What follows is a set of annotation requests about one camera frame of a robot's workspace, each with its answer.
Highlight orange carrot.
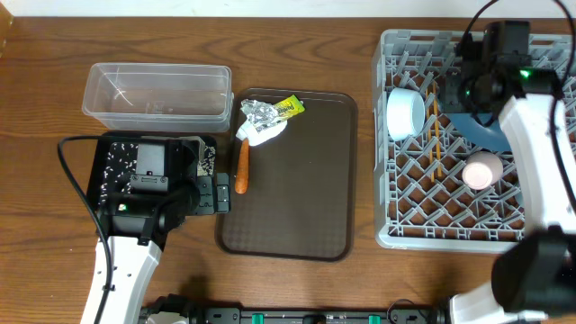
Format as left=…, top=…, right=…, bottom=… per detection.
left=235, top=139, right=249, bottom=194

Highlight aluminium foil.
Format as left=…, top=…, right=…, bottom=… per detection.
left=240, top=99, right=281, bottom=132

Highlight white rice grains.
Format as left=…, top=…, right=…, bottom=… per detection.
left=97, top=142, right=216, bottom=205

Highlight yellow snack wrapper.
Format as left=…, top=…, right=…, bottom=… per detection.
left=274, top=94, right=305, bottom=121

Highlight small light blue bowl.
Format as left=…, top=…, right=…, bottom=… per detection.
left=386, top=88, right=426, bottom=141

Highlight large blue bowl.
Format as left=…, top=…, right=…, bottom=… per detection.
left=446, top=113, right=511, bottom=152

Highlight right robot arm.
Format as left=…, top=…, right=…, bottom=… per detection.
left=427, top=21, right=575, bottom=324

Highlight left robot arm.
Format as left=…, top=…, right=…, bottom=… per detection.
left=61, top=132, right=231, bottom=323

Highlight black waste tray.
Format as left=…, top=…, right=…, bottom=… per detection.
left=86, top=131, right=217, bottom=209

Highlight grey dishwasher rack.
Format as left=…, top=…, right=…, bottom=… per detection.
left=372, top=30, right=575, bottom=253

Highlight brown plastic tray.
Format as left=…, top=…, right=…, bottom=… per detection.
left=215, top=91, right=357, bottom=262

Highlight clear plastic bin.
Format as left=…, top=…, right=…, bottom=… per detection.
left=82, top=62, right=234, bottom=133

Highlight pink cup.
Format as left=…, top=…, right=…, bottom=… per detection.
left=462, top=151, right=503, bottom=190

